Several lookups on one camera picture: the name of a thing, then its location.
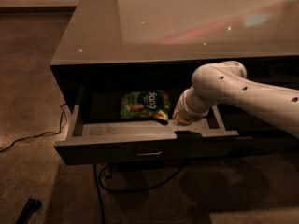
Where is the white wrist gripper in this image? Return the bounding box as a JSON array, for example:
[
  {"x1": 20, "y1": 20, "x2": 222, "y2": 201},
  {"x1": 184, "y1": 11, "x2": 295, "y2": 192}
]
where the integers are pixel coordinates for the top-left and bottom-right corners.
[{"x1": 173, "y1": 89, "x2": 211, "y2": 126}]

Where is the dark drawer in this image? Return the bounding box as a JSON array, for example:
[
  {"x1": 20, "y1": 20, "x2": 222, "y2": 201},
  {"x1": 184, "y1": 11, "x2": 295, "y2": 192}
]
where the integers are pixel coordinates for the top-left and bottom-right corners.
[
  {"x1": 223, "y1": 109, "x2": 299, "y2": 142},
  {"x1": 230, "y1": 136, "x2": 299, "y2": 157},
  {"x1": 54, "y1": 87, "x2": 238, "y2": 165}
]

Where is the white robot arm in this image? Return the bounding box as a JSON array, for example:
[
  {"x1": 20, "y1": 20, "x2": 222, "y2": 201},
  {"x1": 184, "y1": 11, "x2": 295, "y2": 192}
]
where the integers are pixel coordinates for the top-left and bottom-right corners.
[{"x1": 173, "y1": 61, "x2": 299, "y2": 138}]

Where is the dark drawer cabinet glossy top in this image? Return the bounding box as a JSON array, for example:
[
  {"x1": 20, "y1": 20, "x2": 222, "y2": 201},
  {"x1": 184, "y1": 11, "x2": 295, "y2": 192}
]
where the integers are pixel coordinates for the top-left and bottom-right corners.
[{"x1": 49, "y1": 0, "x2": 299, "y2": 180}]

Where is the green snack bag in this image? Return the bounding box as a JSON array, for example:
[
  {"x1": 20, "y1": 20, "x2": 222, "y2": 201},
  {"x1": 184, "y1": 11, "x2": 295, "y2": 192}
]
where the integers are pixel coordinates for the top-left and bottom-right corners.
[{"x1": 120, "y1": 90, "x2": 172, "y2": 124}]

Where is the black tool on floor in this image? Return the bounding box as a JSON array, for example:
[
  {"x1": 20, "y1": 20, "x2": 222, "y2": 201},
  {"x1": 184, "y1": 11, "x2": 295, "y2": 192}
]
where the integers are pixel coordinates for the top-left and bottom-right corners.
[{"x1": 15, "y1": 198, "x2": 42, "y2": 224}]

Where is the thick black floor cable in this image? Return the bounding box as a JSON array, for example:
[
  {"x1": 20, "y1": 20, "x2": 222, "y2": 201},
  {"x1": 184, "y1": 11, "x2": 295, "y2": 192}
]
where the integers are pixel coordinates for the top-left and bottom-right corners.
[{"x1": 93, "y1": 163, "x2": 107, "y2": 224}]

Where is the thin black floor cable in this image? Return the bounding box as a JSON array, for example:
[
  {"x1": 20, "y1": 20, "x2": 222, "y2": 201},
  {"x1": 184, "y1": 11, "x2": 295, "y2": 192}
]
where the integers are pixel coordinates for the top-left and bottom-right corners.
[{"x1": 0, "y1": 102, "x2": 69, "y2": 154}]

